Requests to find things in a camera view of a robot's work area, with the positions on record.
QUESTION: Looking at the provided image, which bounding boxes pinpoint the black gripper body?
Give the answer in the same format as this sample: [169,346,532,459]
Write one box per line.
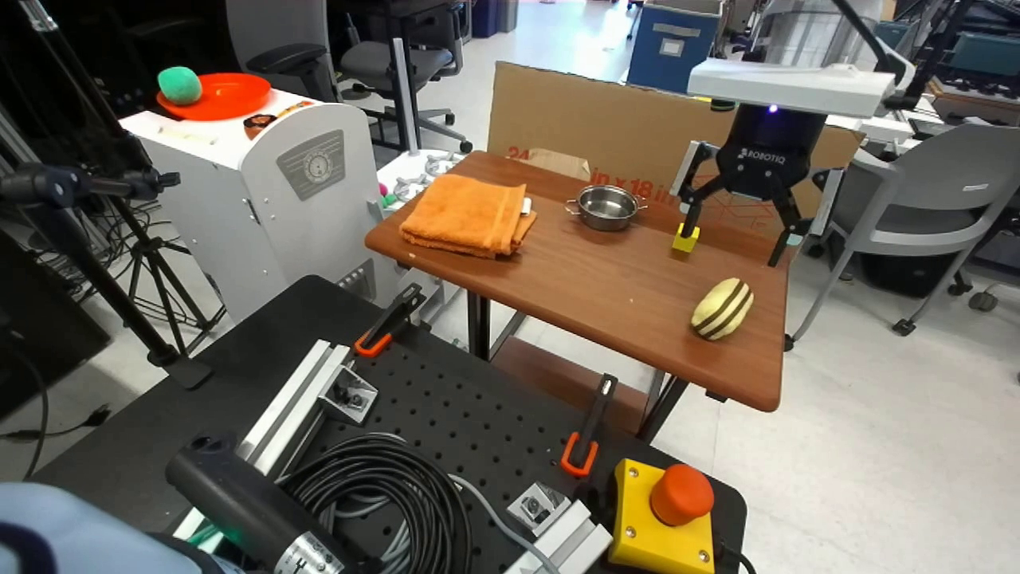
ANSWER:
[712,103,832,205]

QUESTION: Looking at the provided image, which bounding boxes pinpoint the black and yellow plush toy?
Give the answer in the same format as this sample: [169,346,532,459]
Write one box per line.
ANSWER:
[688,276,758,346]

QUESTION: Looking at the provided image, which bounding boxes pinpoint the light blue robot base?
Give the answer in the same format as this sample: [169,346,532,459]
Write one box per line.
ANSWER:
[0,480,231,574]

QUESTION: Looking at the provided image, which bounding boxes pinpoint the small metal pot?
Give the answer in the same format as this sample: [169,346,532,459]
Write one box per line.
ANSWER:
[569,182,647,233]

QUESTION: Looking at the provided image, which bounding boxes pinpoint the yellow cube block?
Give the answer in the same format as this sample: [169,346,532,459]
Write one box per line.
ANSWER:
[671,219,704,260]

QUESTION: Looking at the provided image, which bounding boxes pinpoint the brown wooden table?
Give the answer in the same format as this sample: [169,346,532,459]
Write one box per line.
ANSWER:
[365,149,794,443]

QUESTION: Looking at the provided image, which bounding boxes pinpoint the brown cardboard board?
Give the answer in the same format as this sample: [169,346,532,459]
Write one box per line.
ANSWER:
[486,61,866,260]

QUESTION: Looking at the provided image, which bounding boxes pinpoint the blue bin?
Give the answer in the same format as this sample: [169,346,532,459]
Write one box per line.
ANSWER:
[626,3,728,96]

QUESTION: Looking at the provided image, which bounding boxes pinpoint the grey chair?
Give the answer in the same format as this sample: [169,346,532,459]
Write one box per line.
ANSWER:
[808,126,1020,355]

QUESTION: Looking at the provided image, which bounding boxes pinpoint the orange folded towel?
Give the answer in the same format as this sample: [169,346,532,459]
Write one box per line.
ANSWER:
[399,172,538,263]

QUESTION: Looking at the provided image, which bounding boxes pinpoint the black and orange clamp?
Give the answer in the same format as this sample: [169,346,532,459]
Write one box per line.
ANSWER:
[559,373,623,482]
[352,281,426,361]

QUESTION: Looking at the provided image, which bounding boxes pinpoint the clear plastic clutter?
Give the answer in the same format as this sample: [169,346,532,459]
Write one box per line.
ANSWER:
[372,147,468,216]

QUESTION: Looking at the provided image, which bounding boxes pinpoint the red emergency stop button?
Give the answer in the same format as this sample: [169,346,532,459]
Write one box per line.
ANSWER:
[652,464,716,529]

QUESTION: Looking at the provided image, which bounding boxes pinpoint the black perforated breadboard table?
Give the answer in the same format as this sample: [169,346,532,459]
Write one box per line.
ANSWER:
[35,276,748,574]

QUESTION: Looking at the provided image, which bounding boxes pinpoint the yellow emergency stop box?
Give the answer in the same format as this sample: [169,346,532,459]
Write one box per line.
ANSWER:
[605,457,722,574]

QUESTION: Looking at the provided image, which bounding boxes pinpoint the black office chair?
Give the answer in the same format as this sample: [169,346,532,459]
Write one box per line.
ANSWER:
[248,0,477,161]

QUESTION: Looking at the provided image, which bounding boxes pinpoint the white machine cabinet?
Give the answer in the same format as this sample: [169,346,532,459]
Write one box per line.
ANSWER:
[118,88,414,327]

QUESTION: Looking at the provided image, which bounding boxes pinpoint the orange plate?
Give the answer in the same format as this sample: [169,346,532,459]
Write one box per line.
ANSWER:
[156,71,280,126]

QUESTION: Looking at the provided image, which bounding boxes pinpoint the green ball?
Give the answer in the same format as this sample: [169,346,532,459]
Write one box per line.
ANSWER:
[156,63,207,108]

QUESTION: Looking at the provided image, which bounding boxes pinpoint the black cylinder with silver end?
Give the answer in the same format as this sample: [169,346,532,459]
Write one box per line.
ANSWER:
[166,439,349,574]

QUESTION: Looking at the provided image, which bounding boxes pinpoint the short aluminium extrusion rail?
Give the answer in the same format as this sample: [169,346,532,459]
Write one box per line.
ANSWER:
[503,482,618,574]

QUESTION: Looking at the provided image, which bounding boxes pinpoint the black coiled cable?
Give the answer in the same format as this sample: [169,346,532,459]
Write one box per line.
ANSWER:
[279,433,474,574]

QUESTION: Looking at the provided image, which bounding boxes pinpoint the long aluminium extrusion rail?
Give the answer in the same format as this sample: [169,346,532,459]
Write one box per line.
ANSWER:
[172,338,384,544]

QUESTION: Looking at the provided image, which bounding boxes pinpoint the black camera tripod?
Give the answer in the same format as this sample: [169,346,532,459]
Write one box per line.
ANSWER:
[0,164,231,370]

